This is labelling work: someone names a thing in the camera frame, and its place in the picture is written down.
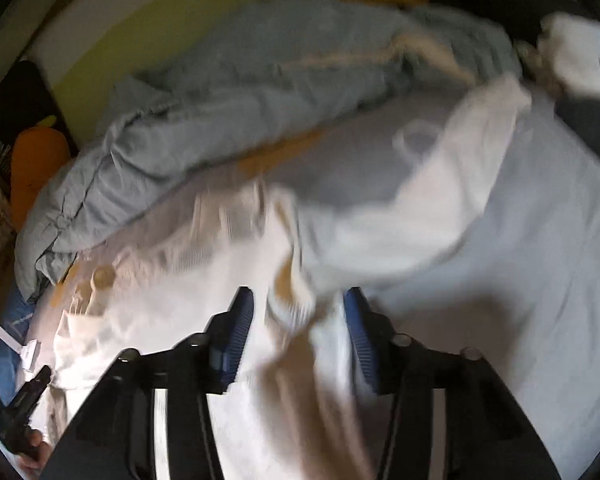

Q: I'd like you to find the black printed panel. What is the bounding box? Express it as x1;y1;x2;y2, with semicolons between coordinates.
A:
0;60;78;196

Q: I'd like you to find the black cloth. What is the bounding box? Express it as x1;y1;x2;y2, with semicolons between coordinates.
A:
430;0;586;46

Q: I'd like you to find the dark grey cloth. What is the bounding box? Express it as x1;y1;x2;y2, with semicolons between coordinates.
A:
555;92;600;176

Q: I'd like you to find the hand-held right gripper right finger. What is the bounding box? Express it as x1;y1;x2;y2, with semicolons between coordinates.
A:
342;287;563;480

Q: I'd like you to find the white cloth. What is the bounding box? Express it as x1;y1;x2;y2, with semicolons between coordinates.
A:
517;12;600;101

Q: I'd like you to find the person's left hand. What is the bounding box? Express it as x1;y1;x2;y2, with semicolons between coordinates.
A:
17;427;56;476

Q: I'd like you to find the white ribbed garment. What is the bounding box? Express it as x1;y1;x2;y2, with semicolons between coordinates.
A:
30;72;533;480

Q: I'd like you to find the blue cloth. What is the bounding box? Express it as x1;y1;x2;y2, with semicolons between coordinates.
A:
0;287;36;401

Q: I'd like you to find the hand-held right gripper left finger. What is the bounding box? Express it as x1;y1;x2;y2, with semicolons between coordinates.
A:
40;286;256;480

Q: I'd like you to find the orange carrot plush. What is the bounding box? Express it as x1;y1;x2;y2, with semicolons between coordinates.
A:
10;115;73;231

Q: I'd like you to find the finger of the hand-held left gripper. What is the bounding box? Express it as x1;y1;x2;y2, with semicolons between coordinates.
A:
0;365;53;456

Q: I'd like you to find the grey-blue duvet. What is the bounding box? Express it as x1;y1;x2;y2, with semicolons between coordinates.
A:
12;0;526;301

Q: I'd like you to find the yellow-green headboard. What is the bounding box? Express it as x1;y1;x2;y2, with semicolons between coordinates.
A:
45;0;376;126

